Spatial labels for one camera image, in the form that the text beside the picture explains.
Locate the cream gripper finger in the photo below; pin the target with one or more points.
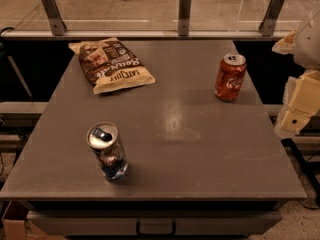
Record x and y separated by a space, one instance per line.
285 45
301 101

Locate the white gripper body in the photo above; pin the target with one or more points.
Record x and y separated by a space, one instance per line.
308 45

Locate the red coke can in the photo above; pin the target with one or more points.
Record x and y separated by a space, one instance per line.
230 77

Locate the redbull can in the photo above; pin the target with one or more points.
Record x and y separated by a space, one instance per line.
105 141

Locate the brown chip bag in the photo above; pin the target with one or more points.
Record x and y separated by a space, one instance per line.
110 66

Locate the cardboard box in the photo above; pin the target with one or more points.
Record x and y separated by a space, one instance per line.
17 227

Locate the right metal bracket post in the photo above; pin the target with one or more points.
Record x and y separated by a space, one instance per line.
268 24

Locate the metal bracket post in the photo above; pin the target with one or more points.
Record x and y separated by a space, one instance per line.
184 17
56 23
268 24

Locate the middle metal bracket post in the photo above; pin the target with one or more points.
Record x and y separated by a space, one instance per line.
184 17

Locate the grey drawer with black handle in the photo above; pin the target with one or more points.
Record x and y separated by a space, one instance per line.
163 224

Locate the left metal bracket post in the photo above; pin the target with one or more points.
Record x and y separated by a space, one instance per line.
56 23

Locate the metal rail beam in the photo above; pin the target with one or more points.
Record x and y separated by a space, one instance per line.
95 35

